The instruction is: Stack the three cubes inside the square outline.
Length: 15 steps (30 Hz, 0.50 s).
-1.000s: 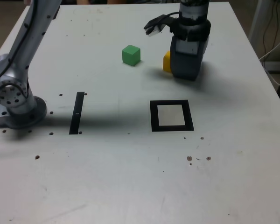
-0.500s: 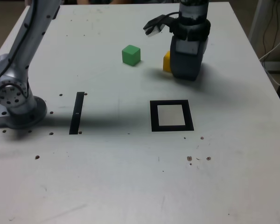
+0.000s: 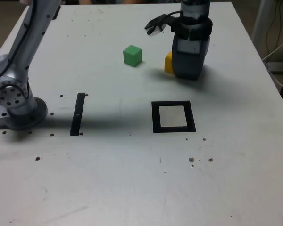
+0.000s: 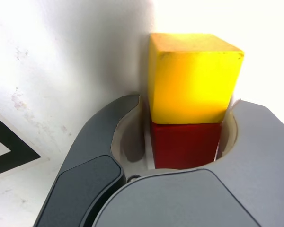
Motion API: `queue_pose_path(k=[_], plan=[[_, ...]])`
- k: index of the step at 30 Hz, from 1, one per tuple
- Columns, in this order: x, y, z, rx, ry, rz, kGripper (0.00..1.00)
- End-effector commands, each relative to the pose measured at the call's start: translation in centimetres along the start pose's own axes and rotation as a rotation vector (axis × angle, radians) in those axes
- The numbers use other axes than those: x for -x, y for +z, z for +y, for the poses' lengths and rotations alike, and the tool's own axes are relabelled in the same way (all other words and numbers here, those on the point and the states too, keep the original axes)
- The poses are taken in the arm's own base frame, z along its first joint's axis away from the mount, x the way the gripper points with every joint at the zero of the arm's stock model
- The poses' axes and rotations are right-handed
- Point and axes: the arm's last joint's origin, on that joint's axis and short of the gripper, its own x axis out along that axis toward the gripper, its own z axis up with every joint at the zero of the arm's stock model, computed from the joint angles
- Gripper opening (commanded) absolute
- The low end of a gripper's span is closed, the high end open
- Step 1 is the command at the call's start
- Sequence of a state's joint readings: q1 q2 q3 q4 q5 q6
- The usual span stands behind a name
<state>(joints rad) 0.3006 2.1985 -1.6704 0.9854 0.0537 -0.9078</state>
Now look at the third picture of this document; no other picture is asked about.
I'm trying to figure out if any yellow cube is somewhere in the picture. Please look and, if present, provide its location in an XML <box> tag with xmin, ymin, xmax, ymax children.
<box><xmin>164</xmin><ymin>51</ymin><xmax>175</xmax><ymax>75</ymax></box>

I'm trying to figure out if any white metal post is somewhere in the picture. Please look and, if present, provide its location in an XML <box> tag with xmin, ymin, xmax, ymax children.
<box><xmin>251</xmin><ymin>0</ymin><xmax>278</xmax><ymax>51</ymax></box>

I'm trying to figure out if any thin black background cable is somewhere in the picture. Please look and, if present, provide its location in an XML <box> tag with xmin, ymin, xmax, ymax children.
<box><xmin>266</xmin><ymin>0</ymin><xmax>283</xmax><ymax>55</ymax></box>

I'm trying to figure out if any black tape strip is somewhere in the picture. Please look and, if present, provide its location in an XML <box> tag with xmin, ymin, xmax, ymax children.
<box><xmin>69</xmin><ymin>92</ymin><xmax>86</xmax><ymax>137</ymax></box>

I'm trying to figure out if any white background cable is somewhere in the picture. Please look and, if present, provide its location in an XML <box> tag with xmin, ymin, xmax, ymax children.
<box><xmin>261</xmin><ymin>32</ymin><xmax>283</xmax><ymax>89</ymax></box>

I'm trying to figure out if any black tape square outline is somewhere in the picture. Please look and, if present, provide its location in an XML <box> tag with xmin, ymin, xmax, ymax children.
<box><xmin>151</xmin><ymin>100</ymin><xmax>197</xmax><ymax>134</ymax></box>

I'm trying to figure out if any green cube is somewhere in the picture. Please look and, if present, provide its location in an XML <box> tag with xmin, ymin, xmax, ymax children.
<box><xmin>123</xmin><ymin>45</ymin><xmax>142</xmax><ymax>67</ymax></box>

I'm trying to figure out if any black gripper-mounted camera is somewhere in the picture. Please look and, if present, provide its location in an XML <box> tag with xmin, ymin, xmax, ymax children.
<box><xmin>144</xmin><ymin>14</ymin><xmax>170</xmax><ymax>38</ymax></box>

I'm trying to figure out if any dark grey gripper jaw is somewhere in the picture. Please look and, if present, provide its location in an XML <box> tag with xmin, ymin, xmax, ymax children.
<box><xmin>171</xmin><ymin>35</ymin><xmax>212</xmax><ymax>81</ymax></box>

